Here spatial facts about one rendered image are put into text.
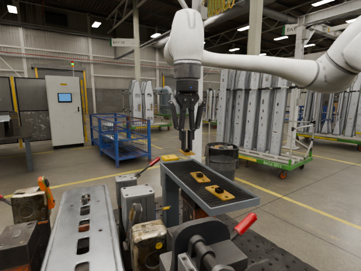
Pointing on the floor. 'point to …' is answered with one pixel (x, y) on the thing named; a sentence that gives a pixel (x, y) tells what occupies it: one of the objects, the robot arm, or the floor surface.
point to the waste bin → (222, 158)
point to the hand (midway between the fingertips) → (186, 140)
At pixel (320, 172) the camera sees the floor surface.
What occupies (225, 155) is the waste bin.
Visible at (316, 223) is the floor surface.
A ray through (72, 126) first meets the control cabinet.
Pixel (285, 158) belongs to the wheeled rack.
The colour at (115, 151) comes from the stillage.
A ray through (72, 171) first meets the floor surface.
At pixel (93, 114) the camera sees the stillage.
